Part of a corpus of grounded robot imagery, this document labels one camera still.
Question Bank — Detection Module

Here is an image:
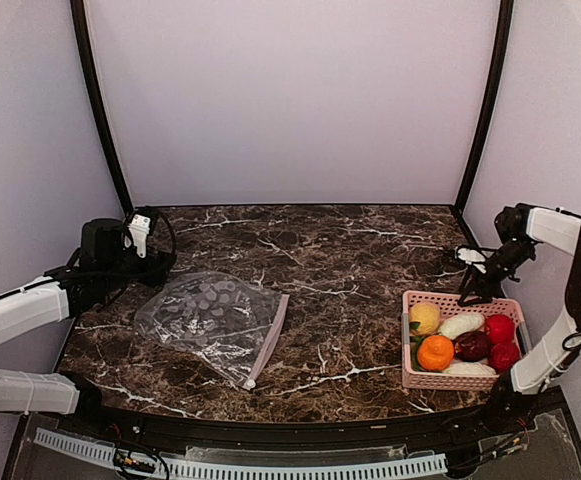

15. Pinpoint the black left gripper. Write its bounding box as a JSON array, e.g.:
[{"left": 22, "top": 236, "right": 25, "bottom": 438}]
[{"left": 100, "top": 245, "right": 176, "bottom": 294}]

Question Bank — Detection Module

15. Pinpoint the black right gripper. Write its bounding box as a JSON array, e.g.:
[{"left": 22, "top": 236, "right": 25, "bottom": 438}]
[{"left": 458, "top": 238, "right": 535, "bottom": 306}]

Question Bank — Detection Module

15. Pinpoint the red apple toy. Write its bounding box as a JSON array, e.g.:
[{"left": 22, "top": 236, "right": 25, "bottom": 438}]
[
  {"left": 488, "top": 342, "right": 521, "bottom": 373},
  {"left": 484, "top": 315, "right": 515, "bottom": 345}
]

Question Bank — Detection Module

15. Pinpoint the yellow lemon toy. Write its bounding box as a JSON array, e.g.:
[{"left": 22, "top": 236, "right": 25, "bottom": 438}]
[{"left": 409, "top": 303, "right": 440, "bottom": 336}]

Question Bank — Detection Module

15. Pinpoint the dark red onion toy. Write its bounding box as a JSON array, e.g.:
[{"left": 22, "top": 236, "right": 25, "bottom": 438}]
[{"left": 454, "top": 330, "right": 492, "bottom": 362}]

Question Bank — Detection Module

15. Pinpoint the orange tangerine toy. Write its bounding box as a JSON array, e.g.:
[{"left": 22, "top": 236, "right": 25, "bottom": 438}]
[{"left": 417, "top": 335, "right": 455, "bottom": 372}]

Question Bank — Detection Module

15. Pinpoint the clear zip top bag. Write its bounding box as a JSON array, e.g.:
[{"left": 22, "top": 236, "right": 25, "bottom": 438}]
[{"left": 134, "top": 271, "right": 290, "bottom": 391}]

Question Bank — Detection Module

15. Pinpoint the pink plastic basket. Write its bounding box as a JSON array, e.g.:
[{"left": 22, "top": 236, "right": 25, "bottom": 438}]
[{"left": 402, "top": 290, "right": 531, "bottom": 391}]

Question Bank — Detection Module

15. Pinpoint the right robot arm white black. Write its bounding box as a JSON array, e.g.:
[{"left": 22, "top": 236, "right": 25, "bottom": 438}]
[{"left": 454, "top": 203, "right": 581, "bottom": 397}]

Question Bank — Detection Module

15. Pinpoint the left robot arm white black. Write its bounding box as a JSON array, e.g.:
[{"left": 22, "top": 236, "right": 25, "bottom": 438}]
[{"left": 0, "top": 207, "right": 177, "bottom": 436}]

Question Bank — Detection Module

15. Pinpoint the white bun toy upper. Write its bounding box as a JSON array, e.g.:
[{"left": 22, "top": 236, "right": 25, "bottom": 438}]
[{"left": 438, "top": 312, "right": 485, "bottom": 340}]

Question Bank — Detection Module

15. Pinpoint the white bun toy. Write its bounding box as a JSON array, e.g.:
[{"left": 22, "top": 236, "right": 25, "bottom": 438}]
[
  {"left": 438, "top": 312, "right": 485, "bottom": 340},
  {"left": 443, "top": 362, "right": 497, "bottom": 377}
]

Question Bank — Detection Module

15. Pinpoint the white bun toy lower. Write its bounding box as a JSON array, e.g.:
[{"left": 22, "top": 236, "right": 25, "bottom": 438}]
[{"left": 443, "top": 362, "right": 497, "bottom": 377}]

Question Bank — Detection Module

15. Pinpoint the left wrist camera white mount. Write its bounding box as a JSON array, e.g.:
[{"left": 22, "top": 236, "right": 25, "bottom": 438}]
[{"left": 124, "top": 213, "right": 151, "bottom": 259}]

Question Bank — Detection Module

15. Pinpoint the black front rail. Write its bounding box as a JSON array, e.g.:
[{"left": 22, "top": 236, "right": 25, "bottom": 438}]
[{"left": 19, "top": 384, "right": 571, "bottom": 466}]

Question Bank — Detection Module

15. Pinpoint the white slotted cable duct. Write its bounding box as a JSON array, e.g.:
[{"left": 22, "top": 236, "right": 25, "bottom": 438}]
[{"left": 33, "top": 428, "right": 448, "bottom": 480}]

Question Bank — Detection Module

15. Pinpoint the left black frame post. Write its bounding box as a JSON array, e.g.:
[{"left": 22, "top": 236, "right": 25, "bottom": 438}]
[{"left": 69, "top": 0, "right": 134, "bottom": 214}]

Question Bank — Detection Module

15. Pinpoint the black frame post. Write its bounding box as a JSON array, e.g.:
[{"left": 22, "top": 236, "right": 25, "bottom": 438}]
[
  {"left": 453, "top": 0, "right": 514, "bottom": 217},
  {"left": 69, "top": 0, "right": 134, "bottom": 214}
]

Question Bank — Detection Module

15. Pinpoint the right black frame post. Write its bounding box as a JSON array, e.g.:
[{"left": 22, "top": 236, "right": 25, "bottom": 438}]
[{"left": 453, "top": 0, "right": 514, "bottom": 217}]

